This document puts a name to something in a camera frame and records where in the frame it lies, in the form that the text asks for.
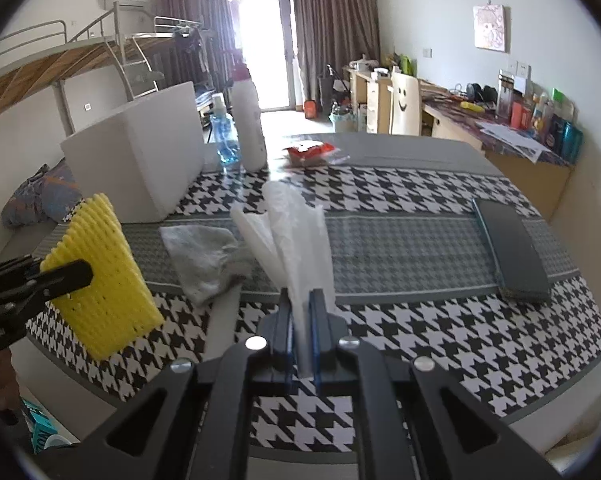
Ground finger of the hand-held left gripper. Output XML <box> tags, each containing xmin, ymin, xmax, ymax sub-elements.
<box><xmin>0</xmin><ymin>259</ymin><xmax>94</xmax><ymax>321</ymax></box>
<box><xmin>0</xmin><ymin>256</ymin><xmax>42</xmax><ymax>283</ymax></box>

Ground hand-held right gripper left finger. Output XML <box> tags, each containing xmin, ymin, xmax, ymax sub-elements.
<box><xmin>45</xmin><ymin>288</ymin><xmax>295</xmax><ymax>480</ymax></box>

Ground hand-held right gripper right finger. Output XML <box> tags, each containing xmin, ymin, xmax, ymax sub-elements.
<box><xmin>311</xmin><ymin>288</ymin><xmax>564</xmax><ymax>480</ymax></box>

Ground yellow foam net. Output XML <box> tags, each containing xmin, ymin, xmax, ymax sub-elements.
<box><xmin>39</xmin><ymin>192</ymin><xmax>165</xmax><ymax>361</ymax></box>

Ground white plastic bag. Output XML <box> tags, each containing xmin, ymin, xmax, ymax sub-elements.
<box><xmin>230</xmin><ymin>180</ymin><xmax>337</xmax><ymax>378</ymax></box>

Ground grey cloth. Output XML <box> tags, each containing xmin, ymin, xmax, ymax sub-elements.
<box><xmin>159</xmin><ymin>225</ymin><xmax>254</xmax><ymax>307</ymax></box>

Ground white foam box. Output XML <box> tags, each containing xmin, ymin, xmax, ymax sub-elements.
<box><xmin>60</xmin><ymin>81</ymin><xmax>206</xmax><ymax>223</ymax></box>

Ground person's left hand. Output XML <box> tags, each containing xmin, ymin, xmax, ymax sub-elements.
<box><xmin>0</xmin><ymin>347</ymin><xmax>20</xmax><ymax>426</ymax></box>

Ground blue plaid quilt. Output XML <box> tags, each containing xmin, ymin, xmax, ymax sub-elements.
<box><xmin>0</xmin><ymin>159</ymin><xmax>84</xmax><ymax>229</ymax></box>

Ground teal printed carton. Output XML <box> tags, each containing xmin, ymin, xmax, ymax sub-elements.
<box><xmin>20</xmin><ymin>397</ymin><xmax>81</xmax><ymax>453</ymax></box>

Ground red snack packet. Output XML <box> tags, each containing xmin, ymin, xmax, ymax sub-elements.
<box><xmin>283</xmin><ymin>141</ymin><xmax>351</xmax><ymax>167</ymax></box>

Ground grey metal bunk bed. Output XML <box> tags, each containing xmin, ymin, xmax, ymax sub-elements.
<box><xmin>0</xmin><ymin>2</ymin><xmax>164</xmax><ymax>133</ymax></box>
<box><xmin>150</xmin><ymin>14</ymin><xmax>221</xmax><ymax>111</ymax></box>

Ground blue spray bottle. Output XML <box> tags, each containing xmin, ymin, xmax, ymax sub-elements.
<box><xmin>208</xmin><ymin>92</ymin><xmax>241</xmax><ymax>166</ymax></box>

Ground black phone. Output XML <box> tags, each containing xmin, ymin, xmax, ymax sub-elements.
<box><xmin>471</xmin><ymin>197</ymin><xmax>552</xmax><ymax>303</ymax></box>

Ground white pump bottle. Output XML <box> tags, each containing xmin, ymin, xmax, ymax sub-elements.
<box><xmin>229</xmin><ymin>64</ymin><xmax>267</xmax><ymax>172</ymax></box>

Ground white waste bin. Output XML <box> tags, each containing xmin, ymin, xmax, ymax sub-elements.
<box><xmin>329</xmin><ymin>110</ymin><xmax>357</xmax><ymax>133</ymax></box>

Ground wooden desk patterned cover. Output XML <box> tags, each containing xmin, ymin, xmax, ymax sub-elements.
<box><xmin>421</xmin><ymin>95</ymin><xmax>576</xmax><ymax>221</ymax></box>

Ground dark hanging clothes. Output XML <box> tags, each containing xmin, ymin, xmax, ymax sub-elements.
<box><xmin>173</xmin><ymin>27</ymin><xmax>216</xmax><ymax>68</ymax></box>

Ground white papers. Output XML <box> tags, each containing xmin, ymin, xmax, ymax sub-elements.
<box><xmin>475</xmin><ymin>120</ymin><xmax>549</xmax><ymax>163</ymax></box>

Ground glass balcony door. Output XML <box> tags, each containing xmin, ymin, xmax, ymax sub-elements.
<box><xmin>225</xmin><ymin>0</ymin><xmax>298</xmax><ymax>111</ymax></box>

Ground black headphones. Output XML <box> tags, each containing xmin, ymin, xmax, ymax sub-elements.
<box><xmin>468</xmin><ymin>82</ymin><xmax>499</xmax><ymax>103</ymax></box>

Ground grey brown curtain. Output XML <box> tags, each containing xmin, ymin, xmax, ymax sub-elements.
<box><xmin>153</xmin><ymin>0</ymin><xmax>234</xmax><ymax>91</ymax></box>
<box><xmin>290</xmin><ymin>0</ymin><xmax>381</xmax><ymax>108</ymax></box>

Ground clear water bottle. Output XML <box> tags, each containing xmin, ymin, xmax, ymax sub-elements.
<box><xmin>498</xmin><ymin>71</ymin><xmax>514</xmax><ymax>116</ymax></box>

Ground dark navy bottle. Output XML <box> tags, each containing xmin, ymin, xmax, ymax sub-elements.
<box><xmin>548</xmin><ymin>114</ymin><xmax>566</xmax><ymax>153</ymax></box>

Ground teal bottle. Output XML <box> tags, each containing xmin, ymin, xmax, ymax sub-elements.
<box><xmin>561</xmin><ymin>122</ymin><xmax>584</xmax><ymax>163</ymax></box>

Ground black metal frame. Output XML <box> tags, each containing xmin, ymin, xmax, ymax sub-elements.
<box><xmin>318</xmin><ymin>64</ymin><xmax>354</xmax><ymax>106</ymax></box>

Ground pink wall poster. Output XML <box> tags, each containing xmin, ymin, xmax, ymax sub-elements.
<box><xmin>473</xmin><ymin>2</ymin><xmax>510</xmax><ymax>53</ymax></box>

